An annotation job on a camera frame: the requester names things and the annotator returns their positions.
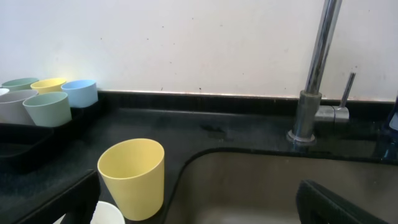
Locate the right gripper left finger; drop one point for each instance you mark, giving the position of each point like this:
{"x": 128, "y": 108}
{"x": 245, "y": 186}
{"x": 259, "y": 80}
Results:
{"x": 74, "y": 196}

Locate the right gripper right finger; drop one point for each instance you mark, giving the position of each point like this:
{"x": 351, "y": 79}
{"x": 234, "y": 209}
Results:
{"x": 317, "y": 205}

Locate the white cup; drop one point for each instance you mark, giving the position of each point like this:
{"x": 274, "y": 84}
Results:
{"x": 2, "y": 91}
{"x": 107, "y": 214}

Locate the yellow cup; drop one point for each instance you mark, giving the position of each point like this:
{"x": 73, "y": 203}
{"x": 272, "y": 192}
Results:
{"x": 48, "y": 86}
{"x": 136, "y": 189}

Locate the black tray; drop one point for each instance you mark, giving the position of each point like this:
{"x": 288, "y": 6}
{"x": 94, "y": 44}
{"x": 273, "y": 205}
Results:
{"x": 28, "y": 146}

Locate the steel sink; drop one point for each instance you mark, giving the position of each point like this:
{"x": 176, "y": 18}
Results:
{"x": 248, "y": 186}

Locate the green cup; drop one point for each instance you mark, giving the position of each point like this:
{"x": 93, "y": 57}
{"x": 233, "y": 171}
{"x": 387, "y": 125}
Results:
{"x": 18, "y": 84}
{"x": 49, "y": 112}

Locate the steel tap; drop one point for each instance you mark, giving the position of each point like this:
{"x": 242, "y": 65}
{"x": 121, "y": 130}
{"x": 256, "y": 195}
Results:
{"x": 306, "y": 115}

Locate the blue cup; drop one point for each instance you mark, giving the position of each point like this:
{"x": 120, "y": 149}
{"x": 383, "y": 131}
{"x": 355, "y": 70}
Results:
{"x": 82, "y": 95}

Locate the grey cup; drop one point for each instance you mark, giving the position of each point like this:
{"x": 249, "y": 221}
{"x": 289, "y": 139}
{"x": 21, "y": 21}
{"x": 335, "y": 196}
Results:
{"x": 12, "y": 109}

